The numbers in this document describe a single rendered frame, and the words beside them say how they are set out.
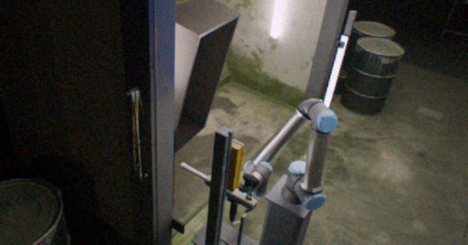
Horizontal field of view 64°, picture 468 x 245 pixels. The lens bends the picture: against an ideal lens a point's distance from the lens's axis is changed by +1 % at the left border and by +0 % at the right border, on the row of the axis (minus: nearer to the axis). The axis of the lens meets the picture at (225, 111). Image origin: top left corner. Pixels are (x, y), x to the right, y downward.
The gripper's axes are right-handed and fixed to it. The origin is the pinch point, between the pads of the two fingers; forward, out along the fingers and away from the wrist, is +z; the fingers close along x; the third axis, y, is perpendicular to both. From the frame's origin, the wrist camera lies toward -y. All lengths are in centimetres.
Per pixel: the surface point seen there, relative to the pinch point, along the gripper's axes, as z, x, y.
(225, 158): 19.3, -3.4, -42.4
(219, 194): 20.3, -3.2, -22.0
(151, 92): 11, 47, -52
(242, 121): -205, 109, 105
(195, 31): -61, 77, -55
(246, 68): -276, 152, 75
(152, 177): 11.9, 46.9, 3.8
